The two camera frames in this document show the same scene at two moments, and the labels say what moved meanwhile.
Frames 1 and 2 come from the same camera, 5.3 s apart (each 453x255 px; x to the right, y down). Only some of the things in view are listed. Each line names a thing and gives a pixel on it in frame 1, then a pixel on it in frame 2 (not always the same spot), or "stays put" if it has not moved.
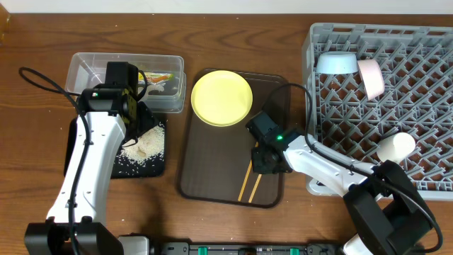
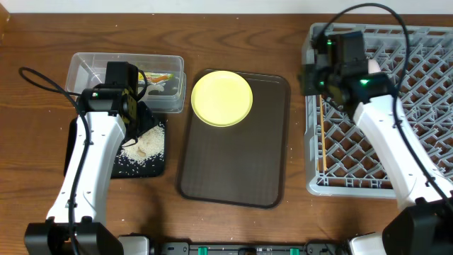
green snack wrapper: [156, 77] stays put
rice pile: [146, 147] stays put
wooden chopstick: [240, 195] to [323, 134]
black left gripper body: [145, 120] stays put
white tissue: [156, 86] stays put
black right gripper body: [264, 164] to [310, 83]
